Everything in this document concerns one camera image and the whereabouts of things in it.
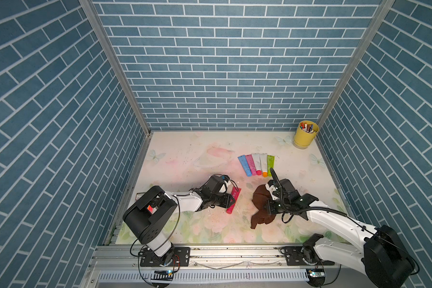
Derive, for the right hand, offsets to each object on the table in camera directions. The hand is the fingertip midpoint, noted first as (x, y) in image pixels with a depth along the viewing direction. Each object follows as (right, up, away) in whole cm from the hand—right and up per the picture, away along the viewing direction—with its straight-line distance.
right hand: (265, 207), depth 85 cm
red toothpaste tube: (-14, +5, +7) cm, 16 cm away
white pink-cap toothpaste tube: (0, +22, +21) cm, 30 cm away
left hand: (-14, +1, +3) cm, 14 cm away
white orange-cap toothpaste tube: (+4, +22, +21) cm, 31 cm away
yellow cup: (+28, +36, +19) cm, 50 cm away
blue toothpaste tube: (-8, +21, +20) cm, 30 cm away
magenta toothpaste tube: (-4, +19, +18) cm, 26 cm away
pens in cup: (+31, +40, +24) cm, 56 cm away
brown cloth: (-2, +5, +4) cm, 6 cm away
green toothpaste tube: (+8, +21, +21) cm, 31 cm away
